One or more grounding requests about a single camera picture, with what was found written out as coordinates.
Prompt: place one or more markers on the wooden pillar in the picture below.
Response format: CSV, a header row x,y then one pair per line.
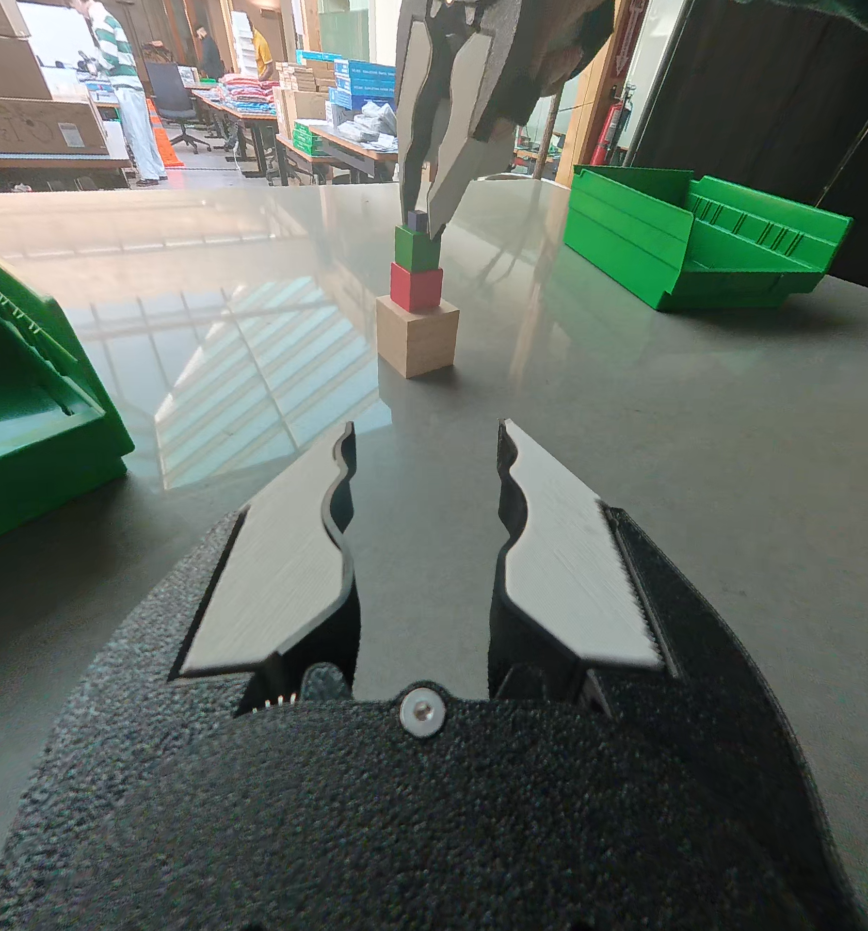
x,y
587,131

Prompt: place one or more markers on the red wooden cube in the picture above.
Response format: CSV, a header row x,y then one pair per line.
x,y
413,287

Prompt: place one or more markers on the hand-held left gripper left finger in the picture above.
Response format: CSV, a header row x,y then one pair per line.
x,y
274,582

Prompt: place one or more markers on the scribbled cardboard box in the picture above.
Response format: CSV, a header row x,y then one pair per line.
x,y
27,127

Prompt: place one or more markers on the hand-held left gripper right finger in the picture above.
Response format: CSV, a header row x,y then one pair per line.
x,y
579,574

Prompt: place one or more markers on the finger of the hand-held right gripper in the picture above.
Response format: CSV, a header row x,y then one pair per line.
x,y
416,94
467,87

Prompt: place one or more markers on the large plain wooden cube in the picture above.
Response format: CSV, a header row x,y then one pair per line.
x,y
419,338

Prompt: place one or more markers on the stack of green boxes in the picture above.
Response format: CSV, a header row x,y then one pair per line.
x,y
309,138

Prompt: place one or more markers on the small blue cube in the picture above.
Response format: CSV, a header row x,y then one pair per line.
x,y
417,222

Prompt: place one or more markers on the green plastic bin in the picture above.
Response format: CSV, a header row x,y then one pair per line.
x,y
623,225
34,451

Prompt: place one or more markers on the stack of blue boxes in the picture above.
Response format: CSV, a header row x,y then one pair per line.
x,y
365,80

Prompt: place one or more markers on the orange traffic cone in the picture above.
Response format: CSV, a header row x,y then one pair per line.
x,y
166,145

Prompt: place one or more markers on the labelled cardboard box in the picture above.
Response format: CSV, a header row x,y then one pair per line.
x,y
8,69

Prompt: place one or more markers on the pile of grey plastic bags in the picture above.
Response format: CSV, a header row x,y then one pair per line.
x,y
368,123

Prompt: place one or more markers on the black office chair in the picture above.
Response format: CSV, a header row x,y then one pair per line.
x,y
168,91

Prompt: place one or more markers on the green wooden cube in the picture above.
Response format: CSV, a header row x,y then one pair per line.
x,y
413,247

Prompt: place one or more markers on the wooden-top work table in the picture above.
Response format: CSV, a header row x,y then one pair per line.
x,y
41,161

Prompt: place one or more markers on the red fire extinguisher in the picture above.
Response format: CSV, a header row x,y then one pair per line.
x,y
608,134

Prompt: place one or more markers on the stack of folded clothes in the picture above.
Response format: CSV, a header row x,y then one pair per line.
x,y
248,94

